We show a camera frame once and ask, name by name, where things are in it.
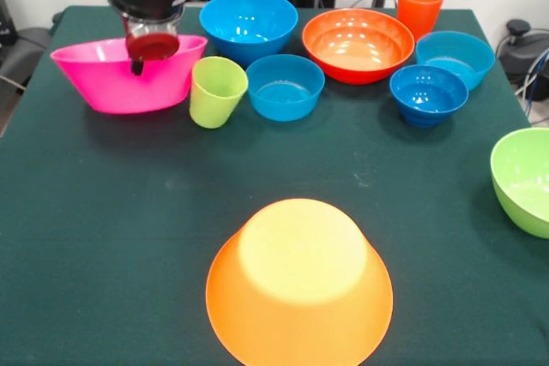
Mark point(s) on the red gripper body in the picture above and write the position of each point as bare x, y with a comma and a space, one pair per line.
152, 46

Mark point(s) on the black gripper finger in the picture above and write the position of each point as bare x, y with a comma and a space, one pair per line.
137, 67

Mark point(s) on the large pink bowl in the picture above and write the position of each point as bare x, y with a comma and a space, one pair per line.
107, 83

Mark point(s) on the large light orange bowl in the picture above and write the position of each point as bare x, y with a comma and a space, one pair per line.
300, 297

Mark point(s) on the light green cup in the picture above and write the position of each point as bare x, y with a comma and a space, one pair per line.
210, 104

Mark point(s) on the medium blue bowl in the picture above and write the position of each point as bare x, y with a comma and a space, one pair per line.
249, 19

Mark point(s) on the dark grey chair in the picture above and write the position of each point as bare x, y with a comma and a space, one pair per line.
25, 53

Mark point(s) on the small light blue bowl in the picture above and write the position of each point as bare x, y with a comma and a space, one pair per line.
472, 57
283, 100

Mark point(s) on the dark green tablecloth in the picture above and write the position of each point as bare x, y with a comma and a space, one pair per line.
107, 211

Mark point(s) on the shallow red-orange bowl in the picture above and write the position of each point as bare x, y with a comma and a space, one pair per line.
356, 49

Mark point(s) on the red-orange cup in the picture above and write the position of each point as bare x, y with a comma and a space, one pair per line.
420, 10

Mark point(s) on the small dark blue bowl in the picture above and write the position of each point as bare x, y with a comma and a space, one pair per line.
429, 96

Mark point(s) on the light green bowl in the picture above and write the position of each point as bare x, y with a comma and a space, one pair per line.
523, 177

